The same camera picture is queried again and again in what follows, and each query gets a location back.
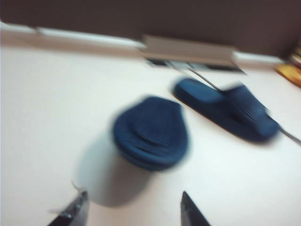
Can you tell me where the blue rubber slipper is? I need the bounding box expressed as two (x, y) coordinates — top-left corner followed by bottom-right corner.
(112, 95), (190, 171)
(173, 77), (280, 144)

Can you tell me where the grey cable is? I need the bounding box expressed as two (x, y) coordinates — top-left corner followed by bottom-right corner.
(188, 68), (301, 145)

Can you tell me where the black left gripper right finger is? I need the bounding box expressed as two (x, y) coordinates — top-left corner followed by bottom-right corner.
(180, 190), (212, 226)

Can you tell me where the brown desk partition panel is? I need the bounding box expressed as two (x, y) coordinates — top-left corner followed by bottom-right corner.
(0, 0), (301, 64)

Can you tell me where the yellow object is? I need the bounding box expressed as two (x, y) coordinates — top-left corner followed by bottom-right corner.
(274, 47), (301, 88)

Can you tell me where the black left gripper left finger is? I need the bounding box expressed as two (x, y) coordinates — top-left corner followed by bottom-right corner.
(48, 188), (89, 226)

